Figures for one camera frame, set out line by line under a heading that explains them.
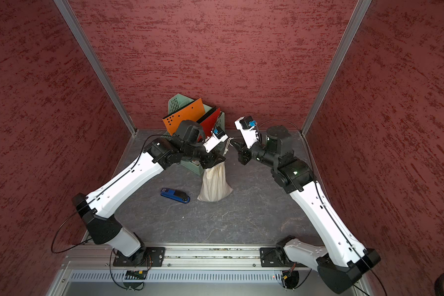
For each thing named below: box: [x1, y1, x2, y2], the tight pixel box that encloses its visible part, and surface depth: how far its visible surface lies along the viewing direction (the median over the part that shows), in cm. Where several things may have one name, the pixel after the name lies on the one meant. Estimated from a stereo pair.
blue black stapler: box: [160, 188, 191, 204], surface depth 91 cm
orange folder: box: [162, 98, 206, 136], surface depth 89 cm
